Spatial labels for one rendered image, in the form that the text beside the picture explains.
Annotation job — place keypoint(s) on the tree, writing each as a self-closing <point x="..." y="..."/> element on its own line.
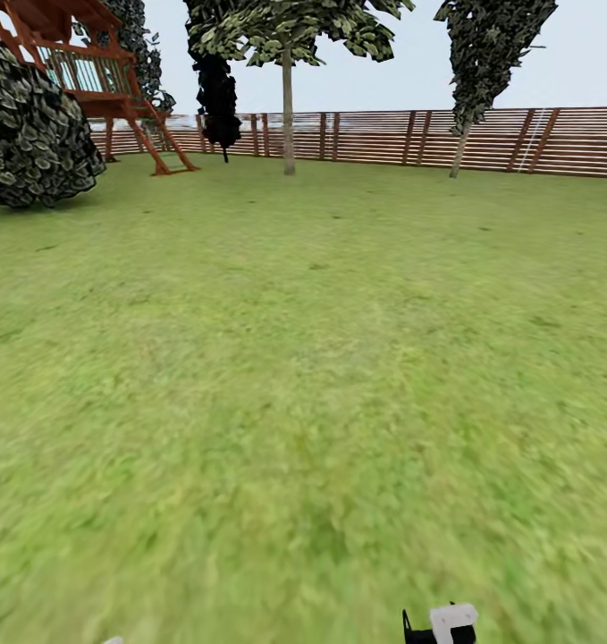
<point x="285" y="31"/>
<point x="217" y="96"/>
<point x="131" y="38"/>
<point x="484" y="46"/>

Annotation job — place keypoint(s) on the bush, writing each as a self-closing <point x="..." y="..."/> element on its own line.
<point x="46" y="149"/>

